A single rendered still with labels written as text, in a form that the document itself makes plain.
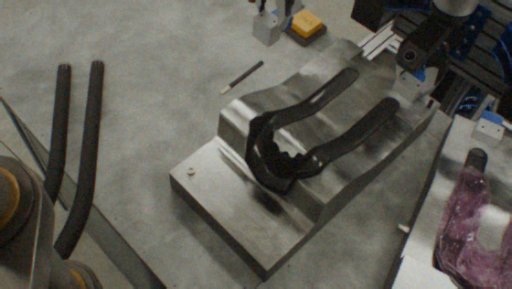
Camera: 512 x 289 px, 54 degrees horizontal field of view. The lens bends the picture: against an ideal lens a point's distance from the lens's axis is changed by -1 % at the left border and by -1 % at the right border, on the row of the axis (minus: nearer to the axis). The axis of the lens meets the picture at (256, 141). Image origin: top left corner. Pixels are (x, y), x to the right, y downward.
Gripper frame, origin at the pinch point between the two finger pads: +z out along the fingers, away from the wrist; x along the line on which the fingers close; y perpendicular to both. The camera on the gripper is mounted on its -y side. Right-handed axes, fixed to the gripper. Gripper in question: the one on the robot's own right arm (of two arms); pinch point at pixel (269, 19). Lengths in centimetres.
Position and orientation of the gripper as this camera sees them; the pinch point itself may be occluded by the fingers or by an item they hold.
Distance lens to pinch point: 107.7
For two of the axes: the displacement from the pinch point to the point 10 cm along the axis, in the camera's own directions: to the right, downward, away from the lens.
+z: -0.6, 5.6, 8.3
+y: 7.2, -5.5, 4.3
